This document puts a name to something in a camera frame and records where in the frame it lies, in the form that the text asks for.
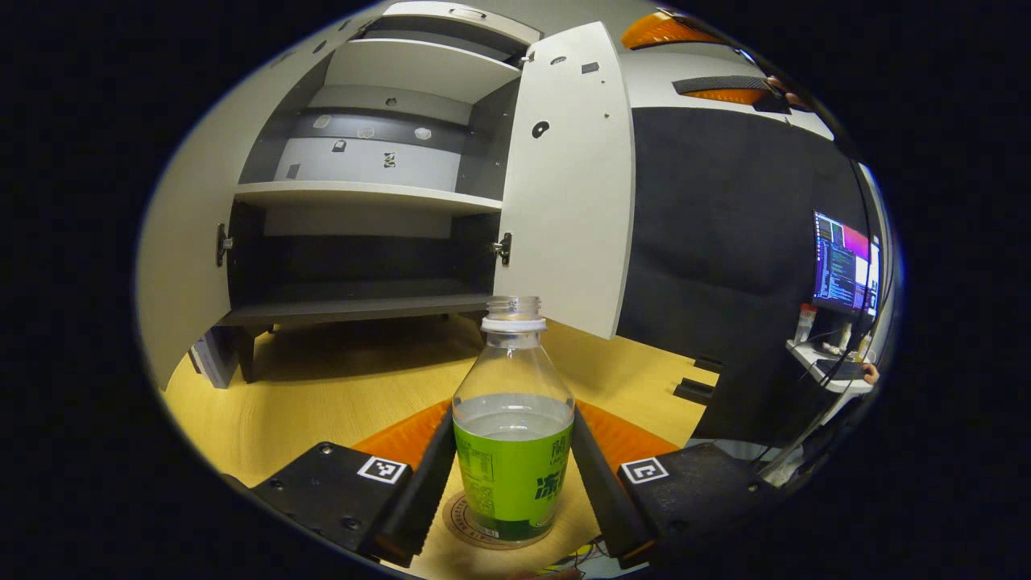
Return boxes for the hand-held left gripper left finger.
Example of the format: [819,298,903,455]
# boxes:
[222,400,458,568]

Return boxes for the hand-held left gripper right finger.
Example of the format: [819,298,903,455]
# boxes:
[570,400,776,570]

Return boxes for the round brown coaster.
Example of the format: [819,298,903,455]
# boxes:
[441,490,566,552]

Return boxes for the green label clear bottle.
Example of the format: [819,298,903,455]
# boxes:
[451,296,576,549]

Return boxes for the cat sticker white cabinet door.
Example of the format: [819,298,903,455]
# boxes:
[493,22,637,341]

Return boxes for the white and grey cabinet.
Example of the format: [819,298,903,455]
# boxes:
[217,0,542,385]

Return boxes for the white cabinet drawer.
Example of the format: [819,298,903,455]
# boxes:
[383,0,542,46]

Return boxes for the white cabinet shelf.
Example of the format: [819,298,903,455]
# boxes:
[234,180,503,215]
[322,39,522,104]

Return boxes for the black backdrop cloth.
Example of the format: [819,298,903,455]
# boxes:
[616,107,875,452]

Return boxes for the computer monitor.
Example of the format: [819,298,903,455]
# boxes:
[812,211,881,317]

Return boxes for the white side desk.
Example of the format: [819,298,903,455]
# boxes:
[785,338,877,396]

